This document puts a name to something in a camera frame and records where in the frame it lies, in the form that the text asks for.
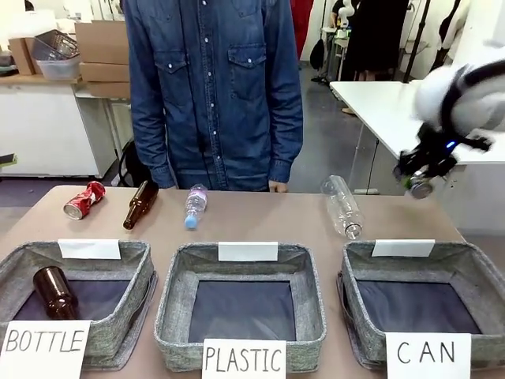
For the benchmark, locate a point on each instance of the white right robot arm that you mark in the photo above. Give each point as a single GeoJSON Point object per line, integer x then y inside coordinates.
{"type": "Point", "coordinates": [463, 100]}

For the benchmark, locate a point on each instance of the crushed red soda can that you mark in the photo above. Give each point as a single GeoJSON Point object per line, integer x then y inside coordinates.
{"type": "Point", "coordinates": [84, 200]}

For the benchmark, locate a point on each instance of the white paper sign plastic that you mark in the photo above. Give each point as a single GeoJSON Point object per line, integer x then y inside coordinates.
{"type": "Point", "coordinates": [244, 358]}

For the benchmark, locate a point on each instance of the white paper sign bottle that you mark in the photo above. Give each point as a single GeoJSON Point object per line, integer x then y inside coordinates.
{"type": "Point", "coordinates": [44, 349]}

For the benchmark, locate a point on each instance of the white cabinet counter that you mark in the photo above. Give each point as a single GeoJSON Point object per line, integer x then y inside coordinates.
{"type": "Point", "coordinates": [47, 130]}

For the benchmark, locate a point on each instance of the brown glass beer bottle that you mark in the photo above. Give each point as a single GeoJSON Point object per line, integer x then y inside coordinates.
{"type": "Point", "coordinates": [140, 205]}

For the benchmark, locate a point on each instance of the person in denim shirt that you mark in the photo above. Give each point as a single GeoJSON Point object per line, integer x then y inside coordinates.
{"type": "Point", "coordinates": [213, 91]}

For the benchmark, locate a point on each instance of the white paper sign can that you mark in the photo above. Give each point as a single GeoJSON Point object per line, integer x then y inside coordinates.
{"type": "Point", "coordinates": [428, 355]}

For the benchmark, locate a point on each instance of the grey fabric basket bottle label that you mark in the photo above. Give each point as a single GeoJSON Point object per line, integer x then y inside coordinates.
{"type": "Point", "coordinates": [118, 284]}

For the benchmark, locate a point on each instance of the brown glass jar bottle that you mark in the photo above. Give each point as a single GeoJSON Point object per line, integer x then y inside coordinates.
{"type": "Point", "coordinates": [54, 293]}

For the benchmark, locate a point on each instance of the person left hand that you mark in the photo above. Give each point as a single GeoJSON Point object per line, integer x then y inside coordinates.
{"type": "Point", "coordinates": [277, 186]}

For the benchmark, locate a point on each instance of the small cardboard box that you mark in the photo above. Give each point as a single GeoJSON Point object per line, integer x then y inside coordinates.
{"type": "Point", "coordinates": [24, 55]}

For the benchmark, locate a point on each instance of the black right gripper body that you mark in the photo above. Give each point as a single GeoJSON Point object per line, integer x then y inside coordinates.
{"type": "Point", "coordinates": [434, 152]}

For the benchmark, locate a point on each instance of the silver metal can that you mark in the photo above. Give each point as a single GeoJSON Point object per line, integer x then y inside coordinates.
{"type": "Point", "coordinates": [420, 188]}

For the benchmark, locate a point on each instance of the grey plastic crate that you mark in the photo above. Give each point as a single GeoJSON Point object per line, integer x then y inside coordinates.
{"type": "Point", "coordinates": [56, 53]}

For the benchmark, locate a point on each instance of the blank white card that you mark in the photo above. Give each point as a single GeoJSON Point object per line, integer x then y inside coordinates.
{"type": "Point", "coordinates": [402, 248]}
{"type": "Point", "coordinates": [90, 248]}
{"type": "Point", "coordinates": [248, 252]}

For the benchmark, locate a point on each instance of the black tripod stand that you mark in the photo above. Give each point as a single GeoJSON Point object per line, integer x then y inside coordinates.
{"type": "Point", "coordinates": [417, 39]}

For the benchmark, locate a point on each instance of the person in black clothes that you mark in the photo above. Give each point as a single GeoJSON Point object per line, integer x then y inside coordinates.
{"type": "Point", "coordinates": [367, 39]}

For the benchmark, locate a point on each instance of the white background table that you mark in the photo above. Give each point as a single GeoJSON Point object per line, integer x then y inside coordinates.
{"type": "Point", "coordinates": [378, 114]}

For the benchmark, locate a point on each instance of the black hanging bag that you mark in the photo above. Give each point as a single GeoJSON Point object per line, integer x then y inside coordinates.
{"type": "Point", "coordinates": [316, 55]}

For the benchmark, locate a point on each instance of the grey fabric basket can label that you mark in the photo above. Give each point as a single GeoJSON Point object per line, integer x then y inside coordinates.
{"type": "Point", "coordinates": [414, 292]}

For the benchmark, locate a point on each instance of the small plastic bottle blue cap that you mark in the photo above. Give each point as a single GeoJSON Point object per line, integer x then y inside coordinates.
{"type": "Point", "coordinates": [195, 206]}

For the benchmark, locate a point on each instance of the stacked cardboard boxes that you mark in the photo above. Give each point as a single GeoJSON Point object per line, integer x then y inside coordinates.
{"type": "Point", "coordinates": [103, 59]}

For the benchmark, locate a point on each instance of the large clear plastic bottle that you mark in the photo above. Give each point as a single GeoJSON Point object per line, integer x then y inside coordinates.
{"type": "Point", "coordinates": [341, 207]}

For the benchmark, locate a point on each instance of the grey fabric basket plastic label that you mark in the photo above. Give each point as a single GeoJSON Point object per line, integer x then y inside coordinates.
{"type": "Point", "coordinates": [240, 298]}

